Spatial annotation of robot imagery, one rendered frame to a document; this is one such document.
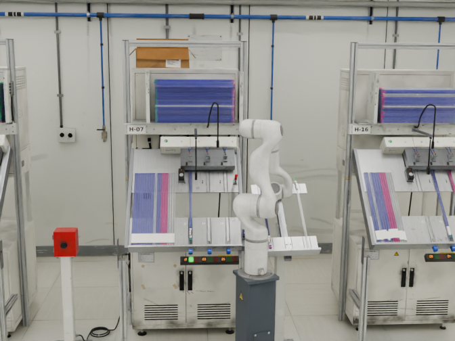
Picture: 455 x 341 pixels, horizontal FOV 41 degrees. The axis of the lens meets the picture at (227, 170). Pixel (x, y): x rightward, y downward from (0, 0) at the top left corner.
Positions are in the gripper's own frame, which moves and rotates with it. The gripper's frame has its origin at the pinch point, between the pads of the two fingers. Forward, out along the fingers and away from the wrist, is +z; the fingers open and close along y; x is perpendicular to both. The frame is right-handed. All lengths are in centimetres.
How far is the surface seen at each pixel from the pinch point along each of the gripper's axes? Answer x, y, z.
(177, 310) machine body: 41, 51, 67
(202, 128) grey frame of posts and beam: -61, 32, 9
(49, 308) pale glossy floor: 21, 140, 123
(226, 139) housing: -54, 18, 10
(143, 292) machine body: 30, 72, 61
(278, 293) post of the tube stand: 41, -10, 32
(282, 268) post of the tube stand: 28.7, -11.4, 22.5
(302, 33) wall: -198, -68, 82
